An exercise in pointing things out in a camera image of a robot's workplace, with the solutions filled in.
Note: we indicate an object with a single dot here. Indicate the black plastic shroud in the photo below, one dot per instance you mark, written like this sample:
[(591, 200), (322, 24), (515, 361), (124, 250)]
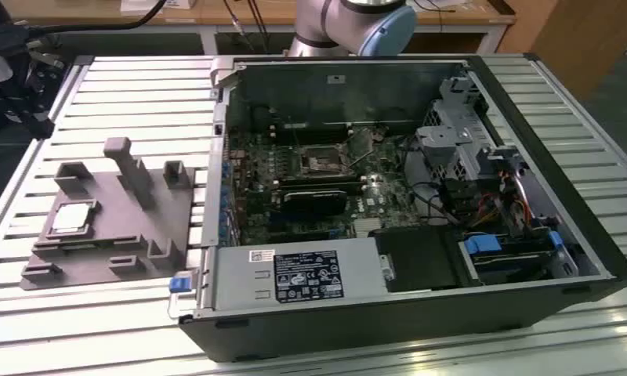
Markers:
[(423, 258)]

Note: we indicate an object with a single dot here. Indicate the black open PC case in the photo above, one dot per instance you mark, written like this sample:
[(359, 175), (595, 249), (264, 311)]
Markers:
[(344, 333)]

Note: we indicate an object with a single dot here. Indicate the wooden cabinet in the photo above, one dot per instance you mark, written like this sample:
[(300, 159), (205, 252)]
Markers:
[(579, 39)]

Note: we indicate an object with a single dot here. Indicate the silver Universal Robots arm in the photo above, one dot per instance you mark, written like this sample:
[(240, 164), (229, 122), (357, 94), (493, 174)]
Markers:
[(318, 23)]

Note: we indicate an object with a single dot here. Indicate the green motherboard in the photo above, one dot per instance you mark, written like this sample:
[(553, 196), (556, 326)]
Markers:
[(387, 188)]

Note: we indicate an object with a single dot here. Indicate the blue disk carrier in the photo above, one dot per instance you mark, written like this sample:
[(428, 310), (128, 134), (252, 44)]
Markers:
[(483, 244)]

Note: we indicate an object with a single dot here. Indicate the grey plastic parts rack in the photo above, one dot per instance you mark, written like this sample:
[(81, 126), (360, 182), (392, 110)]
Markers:
[(120, 223)]

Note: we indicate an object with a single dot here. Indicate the silver labelled power supply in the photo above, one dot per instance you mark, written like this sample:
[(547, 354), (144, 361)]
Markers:
[(240, 274)]

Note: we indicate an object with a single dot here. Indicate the black RAM slots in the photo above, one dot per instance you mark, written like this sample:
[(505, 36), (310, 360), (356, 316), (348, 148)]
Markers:
[(313, 135), (318, 184)]

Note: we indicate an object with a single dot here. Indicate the black graphics card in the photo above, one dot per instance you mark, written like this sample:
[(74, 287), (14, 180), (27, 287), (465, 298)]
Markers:
[(313, 201)]

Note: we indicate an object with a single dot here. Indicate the blue case latch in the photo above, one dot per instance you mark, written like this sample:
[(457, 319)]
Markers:
[(181, 283)]

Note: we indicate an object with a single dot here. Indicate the silver metal drive cage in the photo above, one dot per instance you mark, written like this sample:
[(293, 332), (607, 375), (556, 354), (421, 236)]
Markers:
[(439, 152)]

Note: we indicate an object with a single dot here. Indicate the CPU socket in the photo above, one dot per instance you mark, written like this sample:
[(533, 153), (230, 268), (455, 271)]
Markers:
[(324, 160)]

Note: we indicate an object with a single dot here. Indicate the silver square CPU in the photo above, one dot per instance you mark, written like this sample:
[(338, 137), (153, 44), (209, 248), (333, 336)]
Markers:
[(73, 217)]

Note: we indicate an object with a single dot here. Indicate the small white box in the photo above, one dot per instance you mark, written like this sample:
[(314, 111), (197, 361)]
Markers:
[(178, 3)]

